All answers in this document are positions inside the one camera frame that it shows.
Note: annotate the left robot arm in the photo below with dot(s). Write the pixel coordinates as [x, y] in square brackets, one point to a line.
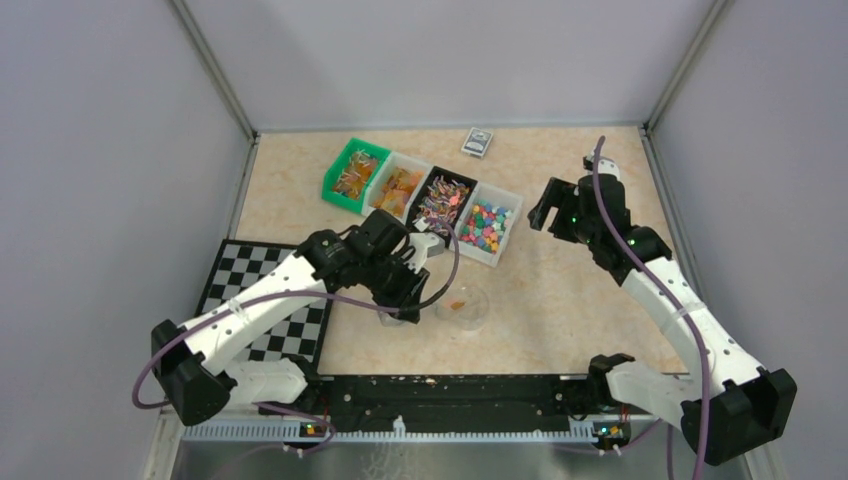
[195, 363]

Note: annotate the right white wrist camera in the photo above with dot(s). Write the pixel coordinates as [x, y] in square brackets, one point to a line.
[604, 165]

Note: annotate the clear plastic jar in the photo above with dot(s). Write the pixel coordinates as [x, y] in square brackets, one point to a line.
[465, 307]

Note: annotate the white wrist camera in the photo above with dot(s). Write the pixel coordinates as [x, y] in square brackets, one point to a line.
[604, 165]
[425, 244]

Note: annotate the white bin orange candies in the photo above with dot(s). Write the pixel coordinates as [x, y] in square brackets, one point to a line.
[395, 184]

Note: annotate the playing card box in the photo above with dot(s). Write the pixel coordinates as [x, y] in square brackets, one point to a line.
[477, 142]

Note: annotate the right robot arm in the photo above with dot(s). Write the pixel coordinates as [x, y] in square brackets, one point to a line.
[731, 403]

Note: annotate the white cable duct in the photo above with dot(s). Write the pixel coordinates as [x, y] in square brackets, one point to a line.
[288, 431]

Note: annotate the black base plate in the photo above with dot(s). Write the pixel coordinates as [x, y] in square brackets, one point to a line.
[496, 403]

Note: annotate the silver jar lid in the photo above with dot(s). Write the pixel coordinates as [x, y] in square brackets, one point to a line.
[386, 320]

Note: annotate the green candy bin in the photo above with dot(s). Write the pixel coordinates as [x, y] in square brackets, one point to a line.
[346, 181]

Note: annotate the black candy bin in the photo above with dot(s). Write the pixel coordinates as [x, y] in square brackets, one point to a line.
[444, 194]

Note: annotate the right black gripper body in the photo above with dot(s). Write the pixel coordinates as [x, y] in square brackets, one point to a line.
[570, 225]

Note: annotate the black white checkerboard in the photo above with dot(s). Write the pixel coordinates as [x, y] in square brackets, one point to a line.
[238, 265]

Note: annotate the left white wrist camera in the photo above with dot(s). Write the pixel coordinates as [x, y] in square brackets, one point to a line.
[425, 244]

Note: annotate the white bin colourful candies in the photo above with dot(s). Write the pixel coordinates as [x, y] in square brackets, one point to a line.
[486, 223]

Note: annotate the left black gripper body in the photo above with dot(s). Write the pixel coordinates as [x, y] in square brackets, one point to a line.
[392, 282]

